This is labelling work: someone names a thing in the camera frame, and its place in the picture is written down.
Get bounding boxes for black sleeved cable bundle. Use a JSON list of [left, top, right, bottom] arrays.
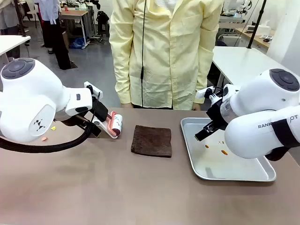
[[0, 114, 104, 152]]

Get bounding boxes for black tripod pole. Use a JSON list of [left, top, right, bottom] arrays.
[[247, 0, 268, 49]]

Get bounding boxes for wooden desk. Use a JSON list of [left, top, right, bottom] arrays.
[[58, 9, 91, 45]]

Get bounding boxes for white folding stand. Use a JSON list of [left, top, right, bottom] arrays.
[[92, 118, 120, 140]]

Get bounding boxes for blue plastic bag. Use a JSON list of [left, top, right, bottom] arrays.
[[69, 37, 87, 50]]

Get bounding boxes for black cable on coat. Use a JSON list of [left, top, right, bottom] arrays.
[[140, 0, 147, 82]]

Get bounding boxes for pink lint roller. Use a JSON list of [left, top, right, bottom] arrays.
[[106, 111, 124, 137]]

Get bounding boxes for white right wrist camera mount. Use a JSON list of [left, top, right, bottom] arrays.
[[195, 86, 226, 104]]

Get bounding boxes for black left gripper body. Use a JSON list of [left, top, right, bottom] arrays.
[[92, 99, 110, 122]]

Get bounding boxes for brown cloth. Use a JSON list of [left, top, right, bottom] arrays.
[[130, 125, 173, 158]]

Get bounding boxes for wooden workbench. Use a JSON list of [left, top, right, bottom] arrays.
[[234, 27, 277, 49]]

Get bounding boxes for person in yellow coat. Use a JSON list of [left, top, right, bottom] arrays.
[[108, 0, 225, 111]]

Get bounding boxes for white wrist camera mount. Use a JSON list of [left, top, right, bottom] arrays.
[[83, 81, 104, 95], [195, 86, 226, 104]]

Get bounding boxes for large white table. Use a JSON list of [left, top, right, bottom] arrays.
[[211, 46, 293, 88]]

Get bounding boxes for silver metal tray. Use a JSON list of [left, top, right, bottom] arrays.
[[180, 117, 277, 182]]

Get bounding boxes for white tissue box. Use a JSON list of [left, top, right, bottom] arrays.
[[259, 20, 276, 36]]

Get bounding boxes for white table with black pole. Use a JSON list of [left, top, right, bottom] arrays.
[[0, 35, 31, 68]]

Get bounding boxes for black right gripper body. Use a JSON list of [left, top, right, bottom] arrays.
[[206, 99, 229, 130]]

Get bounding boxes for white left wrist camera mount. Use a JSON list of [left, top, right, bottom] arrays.
[[83, 81, 104, 95]]

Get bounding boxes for person in beige coat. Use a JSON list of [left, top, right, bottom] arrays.
[[0, 0, 21, 30]]

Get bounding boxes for person in black trousers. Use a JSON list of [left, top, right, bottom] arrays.
[[34, 0, 72, 70]]

